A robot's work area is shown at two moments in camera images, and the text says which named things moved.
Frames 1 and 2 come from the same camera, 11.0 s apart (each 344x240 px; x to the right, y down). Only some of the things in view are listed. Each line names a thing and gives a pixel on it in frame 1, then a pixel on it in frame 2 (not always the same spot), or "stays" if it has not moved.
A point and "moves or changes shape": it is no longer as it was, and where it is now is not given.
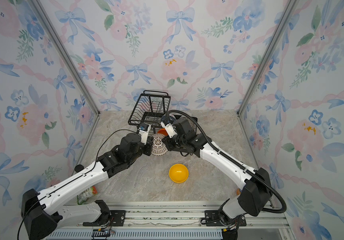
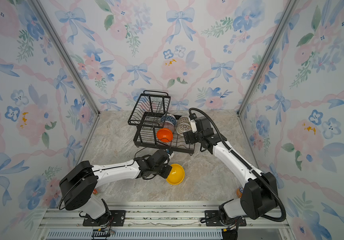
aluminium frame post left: x=50 y=30 stays
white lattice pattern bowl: x=158 y=148 moves or changes shape
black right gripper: x=168 y=142 to x=190 y=134
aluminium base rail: x=182 y=221 stays
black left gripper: x=148 y=146 to x=168 y=168
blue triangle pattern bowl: x=171 y=118 stays
